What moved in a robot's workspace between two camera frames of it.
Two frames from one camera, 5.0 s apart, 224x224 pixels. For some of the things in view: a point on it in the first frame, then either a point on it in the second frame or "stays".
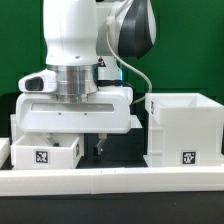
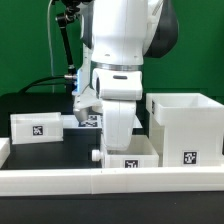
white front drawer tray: (38, 151) to (139, 153)
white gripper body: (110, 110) to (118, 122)
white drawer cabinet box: (185, 130) stays
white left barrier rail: (5, 150) stays
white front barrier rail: (107, 181) stays
